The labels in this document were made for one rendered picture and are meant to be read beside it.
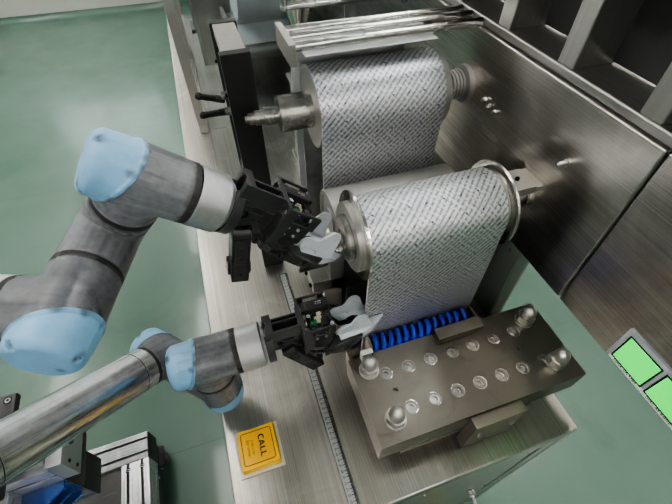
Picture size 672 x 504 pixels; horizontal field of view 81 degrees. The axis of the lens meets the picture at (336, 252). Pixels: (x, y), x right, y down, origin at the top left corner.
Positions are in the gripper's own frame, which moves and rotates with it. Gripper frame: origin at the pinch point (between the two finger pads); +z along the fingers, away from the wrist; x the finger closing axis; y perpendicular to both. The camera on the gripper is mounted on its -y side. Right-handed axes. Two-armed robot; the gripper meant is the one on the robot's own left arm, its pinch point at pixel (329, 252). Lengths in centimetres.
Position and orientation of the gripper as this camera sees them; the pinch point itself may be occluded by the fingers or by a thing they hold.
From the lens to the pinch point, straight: 63.6
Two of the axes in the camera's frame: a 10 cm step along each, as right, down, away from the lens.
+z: 7.3, 2.4, 6.5
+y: 6.1, -6.6, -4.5
